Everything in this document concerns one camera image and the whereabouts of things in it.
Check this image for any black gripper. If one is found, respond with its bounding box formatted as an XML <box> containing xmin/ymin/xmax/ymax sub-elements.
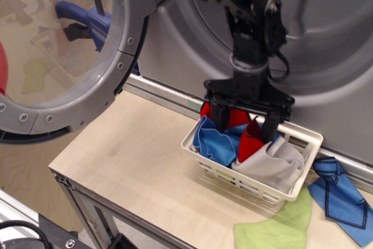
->
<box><xmin>204</xmin><ymin>56</ymin><xmax>295</xmax><ymax>143</ymax></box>

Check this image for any red cloth with black print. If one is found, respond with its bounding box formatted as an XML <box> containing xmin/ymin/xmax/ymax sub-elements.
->
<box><xmin>237</xmin><ymin>118</ymin><xmax>265</xmax><ymax>163</ymax></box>

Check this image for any white grey cloth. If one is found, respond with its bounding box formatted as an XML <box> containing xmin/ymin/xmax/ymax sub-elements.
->
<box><xmin>231</xmin><ymin>137</ymin><xmax>305</xmax><ymax>193</ymax></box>

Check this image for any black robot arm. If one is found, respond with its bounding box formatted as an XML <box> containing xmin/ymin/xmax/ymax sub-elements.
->
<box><xmin>204</xmin><ymin>0</ymin><xmax>295</xmax><ymax>143</ymax></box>

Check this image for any white plastic laundry basket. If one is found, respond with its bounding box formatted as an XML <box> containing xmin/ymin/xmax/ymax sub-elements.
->
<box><xmin>181</xmin><ymin>115</ymin><xmax>323</xmax><ymax>205</ymax></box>

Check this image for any grey toy washing machine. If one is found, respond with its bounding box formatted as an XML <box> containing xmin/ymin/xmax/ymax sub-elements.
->
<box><xmin>138</xmin><ymin>0</ymin><xmax>372</xmax><ymax>164</ymax></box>

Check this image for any red cloth with black trim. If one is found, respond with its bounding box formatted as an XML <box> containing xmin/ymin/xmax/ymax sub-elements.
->
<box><xmin>200</xmin><ymin>102</ymin><xmax>251</xmax><ymax>129</ymax></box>

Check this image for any blue cloth with black outline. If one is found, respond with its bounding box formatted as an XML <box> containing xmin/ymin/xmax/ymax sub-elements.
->
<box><xmin>308</xmin><ymin>157</ymin><xmax>372</xmax><ymax>247</ymax></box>

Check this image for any light green cloth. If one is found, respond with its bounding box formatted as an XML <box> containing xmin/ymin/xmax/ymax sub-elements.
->
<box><xmin>234</xmin><ymin>187</ymin><xmax>312</xmax><ymax>248</ymax></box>

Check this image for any blue clamp behind door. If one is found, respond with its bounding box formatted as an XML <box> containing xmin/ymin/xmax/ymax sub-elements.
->
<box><xmin>55</xmin><ymin>1</ymin><xmax>112</xmax><ymax>52</ymax></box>

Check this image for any round transparent washer door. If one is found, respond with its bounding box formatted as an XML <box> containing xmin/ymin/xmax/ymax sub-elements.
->
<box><xmin>1</xmin><ymin>0</ymin><xmax>162</xmax><ymax>145</ymax></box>

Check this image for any aluminium table frame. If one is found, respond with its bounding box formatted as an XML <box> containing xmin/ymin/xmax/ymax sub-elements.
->
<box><xmin>51</xmin><ymin>169</ymin><xmax>192</xmax><ymax>248</ymax></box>

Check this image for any black robot base with cable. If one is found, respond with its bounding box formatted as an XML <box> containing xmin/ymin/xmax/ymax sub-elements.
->
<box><xmin>1</xmin><ymin>216</ymin><xmax>89</xmax><ymax>248</ymax></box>

